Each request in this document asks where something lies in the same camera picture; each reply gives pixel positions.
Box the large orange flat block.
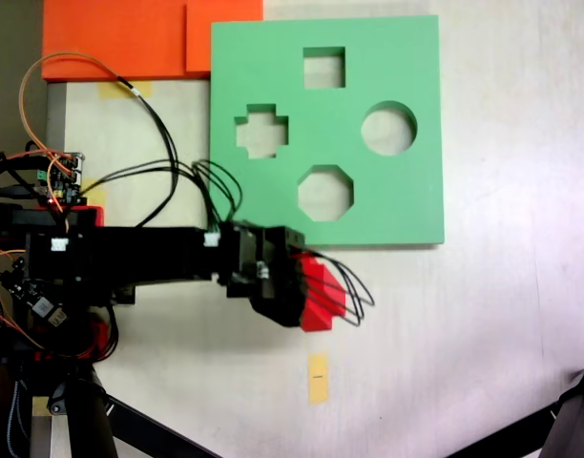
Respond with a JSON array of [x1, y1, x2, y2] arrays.
[[42, 0, 212, 80]]

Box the black servo cable bundle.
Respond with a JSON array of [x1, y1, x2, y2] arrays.
[[191, 158, 243, 236]]

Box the thick black tripod tube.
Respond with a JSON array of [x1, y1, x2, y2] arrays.
[[48, 366, 120, 458]]

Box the red cross columnar block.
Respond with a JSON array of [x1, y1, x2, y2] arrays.
[[291, 252, 347, 333]]

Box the long orange and black cable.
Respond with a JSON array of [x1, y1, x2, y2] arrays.
[[18, 51, 179, 230]]

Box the small circuit board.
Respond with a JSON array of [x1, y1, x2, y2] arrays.
[[33, 151, 87, 206]]

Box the grey power connector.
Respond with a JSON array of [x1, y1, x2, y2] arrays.
[[30, 294, 68, 331]]

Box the yellow tape with black mark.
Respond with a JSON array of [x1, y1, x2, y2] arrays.
[[306, 351, 331, 406]]

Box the green shape hole board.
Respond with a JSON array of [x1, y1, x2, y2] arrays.
[[208, 14, 446, 250]]

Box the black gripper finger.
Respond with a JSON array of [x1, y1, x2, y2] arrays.
[[249, 288, 306, 328], [284, 227, 306, 259]]

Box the black gripper cable loops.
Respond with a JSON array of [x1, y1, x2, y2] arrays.
[[303, 247, 376, 328]]

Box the black plug cable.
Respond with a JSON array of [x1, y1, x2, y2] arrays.
[[0, 184, 38, 199]]

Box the notched black tripod leg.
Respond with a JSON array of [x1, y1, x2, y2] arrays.
[[444, 360, 584, 458]]

